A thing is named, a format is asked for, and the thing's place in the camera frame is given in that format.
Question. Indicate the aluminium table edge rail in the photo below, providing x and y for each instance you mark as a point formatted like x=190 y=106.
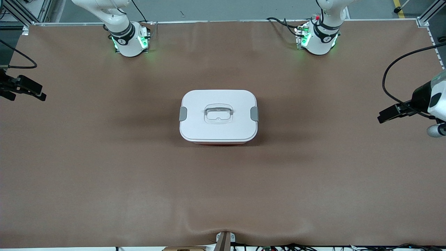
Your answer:
x=226 y=21

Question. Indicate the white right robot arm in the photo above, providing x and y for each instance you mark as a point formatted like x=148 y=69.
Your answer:
x=125 y=42

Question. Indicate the black round knob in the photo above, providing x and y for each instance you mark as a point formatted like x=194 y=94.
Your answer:
x=441 y=38

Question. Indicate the pink plastic box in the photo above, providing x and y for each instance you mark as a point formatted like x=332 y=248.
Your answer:
x=219 y=143

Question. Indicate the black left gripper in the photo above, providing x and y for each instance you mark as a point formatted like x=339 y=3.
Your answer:
x=419 y=97

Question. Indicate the thin rod with black foot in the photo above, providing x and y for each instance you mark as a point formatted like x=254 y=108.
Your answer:
x=396 y=10

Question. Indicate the white perforated edge strip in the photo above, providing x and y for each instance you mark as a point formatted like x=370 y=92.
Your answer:
x=436 y=48

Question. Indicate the aluminium frame extrusion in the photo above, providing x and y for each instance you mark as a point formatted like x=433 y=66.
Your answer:
x=19 y=14
x=430 y=12

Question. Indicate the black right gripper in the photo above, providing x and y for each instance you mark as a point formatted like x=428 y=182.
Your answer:
x=7 y=85

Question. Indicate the metal clamp bracket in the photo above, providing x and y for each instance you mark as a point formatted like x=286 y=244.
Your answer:
x=224 y=240

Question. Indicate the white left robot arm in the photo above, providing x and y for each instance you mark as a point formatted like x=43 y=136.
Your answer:
x=324 y=38

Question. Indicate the white box lid grey latches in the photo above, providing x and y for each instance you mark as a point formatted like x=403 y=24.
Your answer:
x=195 y=129

